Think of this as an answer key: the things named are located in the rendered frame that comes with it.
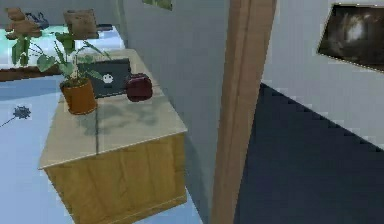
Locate dark red round object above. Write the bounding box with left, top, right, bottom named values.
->
left=125, top=73, right=154, bottom=103

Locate wooden chest of drawers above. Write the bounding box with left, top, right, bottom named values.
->
left=38, top=48, right=189, bottom=224

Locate dark grey laptop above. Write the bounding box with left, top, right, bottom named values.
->
left=78, top=58, right=133, bottom=100

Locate green plant in orange pot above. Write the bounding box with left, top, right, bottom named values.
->
left=12, top=32, right=112, bottom=116

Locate brown square pillow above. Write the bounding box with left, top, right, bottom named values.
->
left=63, top=8, right=100, bottom=41

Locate bed with pale blue cover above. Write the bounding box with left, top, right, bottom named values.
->
left=0, top=23, right=127, bottom=83

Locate dark blue object on bed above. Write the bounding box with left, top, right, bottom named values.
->
left=25, top=11, right=50, bottom=30

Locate brown teddy bear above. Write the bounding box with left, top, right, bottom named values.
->
left=4, top=7, right=43, bottom=41

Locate wooden door frame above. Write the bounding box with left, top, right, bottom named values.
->
left=210, top=0, right=278, bottom=224

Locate green framed wall picture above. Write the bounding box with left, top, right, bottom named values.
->
left=142, top=0, right=174, bottom=12

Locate dark framed wall picture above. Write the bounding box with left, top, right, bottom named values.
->
left=316, top=3, right=384, bottom=73

